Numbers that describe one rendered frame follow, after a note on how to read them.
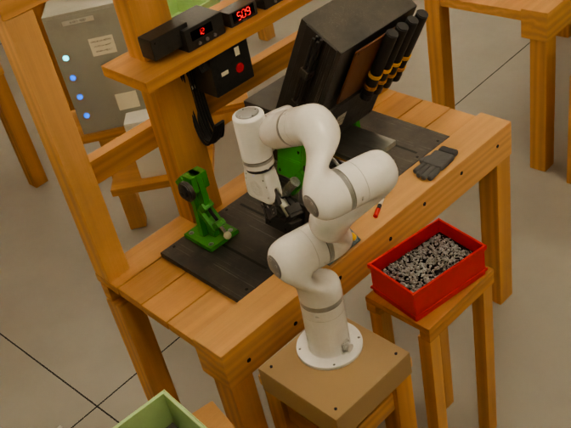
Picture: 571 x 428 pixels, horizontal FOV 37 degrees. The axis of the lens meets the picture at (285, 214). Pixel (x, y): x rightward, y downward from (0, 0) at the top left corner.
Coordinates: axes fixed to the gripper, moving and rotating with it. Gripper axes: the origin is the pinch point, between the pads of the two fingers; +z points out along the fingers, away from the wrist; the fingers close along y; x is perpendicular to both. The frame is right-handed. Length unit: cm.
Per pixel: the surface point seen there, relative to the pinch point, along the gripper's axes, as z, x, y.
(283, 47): 3, 78, -74
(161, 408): 38, -50, -3
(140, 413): 35, -55, -3
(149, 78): -24, 7, -55
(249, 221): 40, 24, -47
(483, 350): 85, 54, 29
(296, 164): 17, 37, -30
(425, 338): 55, 26, 29
